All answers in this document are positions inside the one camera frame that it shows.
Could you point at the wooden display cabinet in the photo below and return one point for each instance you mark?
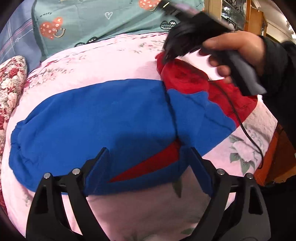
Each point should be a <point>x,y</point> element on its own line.
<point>264,18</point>

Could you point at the black sleeved right forearm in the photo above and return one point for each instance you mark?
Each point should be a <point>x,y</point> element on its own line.
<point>279,81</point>

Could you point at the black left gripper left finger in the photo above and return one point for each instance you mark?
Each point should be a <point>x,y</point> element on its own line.
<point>60,210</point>

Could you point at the green heart print blanket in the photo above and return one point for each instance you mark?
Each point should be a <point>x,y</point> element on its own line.
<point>61,25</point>

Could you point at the blue and red pants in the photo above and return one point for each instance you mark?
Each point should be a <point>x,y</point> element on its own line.
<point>147,128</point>

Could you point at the blue plaid pillow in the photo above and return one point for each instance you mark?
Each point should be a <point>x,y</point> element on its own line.
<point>17,37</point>

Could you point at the pink floral bed sheet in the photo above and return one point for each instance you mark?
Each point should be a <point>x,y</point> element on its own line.
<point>169,211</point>

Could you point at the person's right hand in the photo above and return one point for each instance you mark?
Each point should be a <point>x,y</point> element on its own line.
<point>250,46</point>

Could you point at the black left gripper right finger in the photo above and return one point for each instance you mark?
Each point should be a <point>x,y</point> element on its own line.
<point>236,210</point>

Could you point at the red floral pillow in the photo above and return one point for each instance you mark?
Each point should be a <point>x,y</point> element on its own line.
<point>12,78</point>

